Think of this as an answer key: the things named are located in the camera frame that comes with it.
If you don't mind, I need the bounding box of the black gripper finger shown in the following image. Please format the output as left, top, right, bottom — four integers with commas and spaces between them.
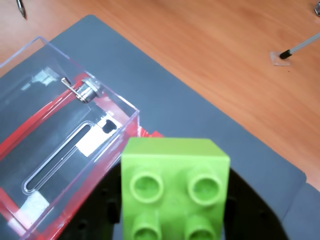
57, 159, 126, 240
219, 166, 291, 240

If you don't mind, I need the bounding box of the green lego block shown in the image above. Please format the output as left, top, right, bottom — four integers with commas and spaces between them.
120, 136, 232, 240

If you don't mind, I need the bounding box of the transparent acrylic box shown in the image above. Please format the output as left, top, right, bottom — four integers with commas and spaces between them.
0, 35, 141, 240

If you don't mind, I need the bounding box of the grey mat under box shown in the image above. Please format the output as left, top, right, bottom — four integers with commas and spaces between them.
0, 14, 308, 240

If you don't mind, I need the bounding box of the grey mat with chalk square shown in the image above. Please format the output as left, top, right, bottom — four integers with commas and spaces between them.
281, 181, 320, 240

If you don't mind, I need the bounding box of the silver cam lock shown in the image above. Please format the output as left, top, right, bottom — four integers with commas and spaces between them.
60, 77, 103, 104

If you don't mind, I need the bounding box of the clear tape piece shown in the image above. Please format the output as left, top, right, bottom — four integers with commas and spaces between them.
269, 50, 291, 68

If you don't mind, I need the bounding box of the silver rod with black tip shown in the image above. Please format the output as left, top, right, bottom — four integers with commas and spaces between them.
279, 31, 320, 60

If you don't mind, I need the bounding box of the dark pen tip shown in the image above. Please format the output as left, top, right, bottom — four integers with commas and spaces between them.
15, 0, 28, 20

